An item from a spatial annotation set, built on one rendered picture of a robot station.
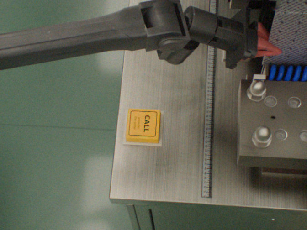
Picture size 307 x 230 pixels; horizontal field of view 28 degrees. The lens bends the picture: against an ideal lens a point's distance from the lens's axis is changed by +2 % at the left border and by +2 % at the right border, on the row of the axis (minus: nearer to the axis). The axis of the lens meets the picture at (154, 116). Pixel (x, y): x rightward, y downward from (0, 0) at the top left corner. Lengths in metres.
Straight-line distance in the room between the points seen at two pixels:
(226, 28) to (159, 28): 0.14
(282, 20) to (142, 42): 0.25
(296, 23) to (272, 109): 0.18
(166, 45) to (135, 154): 0.32
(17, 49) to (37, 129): 1.32
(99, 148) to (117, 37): 1.27
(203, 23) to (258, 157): 0.27
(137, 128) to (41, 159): 1.05
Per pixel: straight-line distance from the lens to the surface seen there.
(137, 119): 1.28
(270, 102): 1.20
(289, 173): 1.27
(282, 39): 1.15
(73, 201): 2.21
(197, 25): 1.08
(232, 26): 1.11
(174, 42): 1.04
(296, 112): 1.19
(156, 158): 1.27
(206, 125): 1.30
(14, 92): 2.42
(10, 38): 1.04
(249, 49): 1.11
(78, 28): 1.03
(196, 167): 1.27
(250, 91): 1.17
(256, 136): 1.13
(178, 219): 1.39
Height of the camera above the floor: 2.10
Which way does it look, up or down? 66 degrees down
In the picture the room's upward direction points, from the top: 6 degrees counter-clockwise
